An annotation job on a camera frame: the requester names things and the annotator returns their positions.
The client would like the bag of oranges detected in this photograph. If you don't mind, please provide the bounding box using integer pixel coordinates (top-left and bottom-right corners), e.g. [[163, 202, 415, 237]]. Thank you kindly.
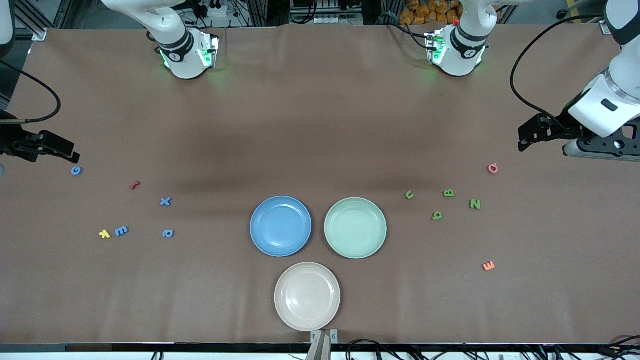
[[399, 0, 462, 26]]

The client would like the white power strip with plugs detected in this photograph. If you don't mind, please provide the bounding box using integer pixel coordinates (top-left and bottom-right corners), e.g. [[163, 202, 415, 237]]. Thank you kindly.
[[199, 0, 237, 29]]

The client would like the green plate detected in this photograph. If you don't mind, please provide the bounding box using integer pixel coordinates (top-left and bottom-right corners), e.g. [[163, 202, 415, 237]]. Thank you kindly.
[[323, 197, 388, 260]]

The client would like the blue plate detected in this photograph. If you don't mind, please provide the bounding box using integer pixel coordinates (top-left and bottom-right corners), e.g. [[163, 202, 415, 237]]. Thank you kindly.
[[249, 195, 313, 258]]

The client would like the brown table cover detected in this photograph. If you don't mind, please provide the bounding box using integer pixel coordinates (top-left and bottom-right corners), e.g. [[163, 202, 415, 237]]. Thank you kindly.
[[0, 23, 640, 346]]

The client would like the beige plate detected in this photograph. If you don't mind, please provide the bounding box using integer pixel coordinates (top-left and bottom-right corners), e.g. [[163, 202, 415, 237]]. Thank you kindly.
[[274, 261, 342, 332]]

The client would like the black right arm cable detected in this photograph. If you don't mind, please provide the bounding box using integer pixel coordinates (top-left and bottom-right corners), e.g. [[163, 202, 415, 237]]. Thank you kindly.
[[0, 60, 62, 124]]

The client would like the black cable bundle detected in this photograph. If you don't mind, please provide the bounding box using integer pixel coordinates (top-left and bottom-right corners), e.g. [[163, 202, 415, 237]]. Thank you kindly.
[[595, 335, 640, 359]]

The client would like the black cable loop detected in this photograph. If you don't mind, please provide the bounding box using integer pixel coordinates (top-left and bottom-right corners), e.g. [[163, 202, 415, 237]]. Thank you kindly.
[[345, 339, 401, 360]]

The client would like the metal bracket with screws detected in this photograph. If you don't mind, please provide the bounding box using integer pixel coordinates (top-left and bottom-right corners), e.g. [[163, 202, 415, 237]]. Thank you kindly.
[[310, 328, 340, 360]]

